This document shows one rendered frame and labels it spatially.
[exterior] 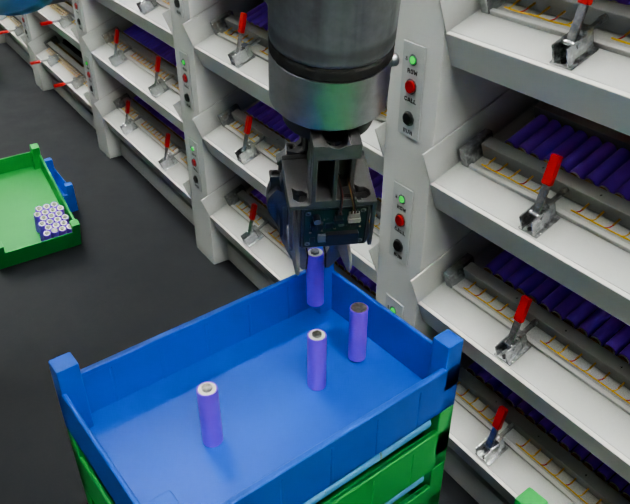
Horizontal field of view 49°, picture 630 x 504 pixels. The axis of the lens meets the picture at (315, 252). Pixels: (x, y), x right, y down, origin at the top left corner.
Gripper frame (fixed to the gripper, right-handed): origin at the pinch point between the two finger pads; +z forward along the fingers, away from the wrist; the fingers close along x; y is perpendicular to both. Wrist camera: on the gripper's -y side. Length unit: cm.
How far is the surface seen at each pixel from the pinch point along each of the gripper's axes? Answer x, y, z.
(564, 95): 26.4, -9.0, -10.7
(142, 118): -31, -120, 75
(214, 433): -10.9, 16.8, 3.4
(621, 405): 35.7, 10.3, 19.8
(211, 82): -10, -79, 34
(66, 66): -60, -172, 90
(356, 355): 3.2, 8.6, 6.2
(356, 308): 3.2, 6.5, 1.3
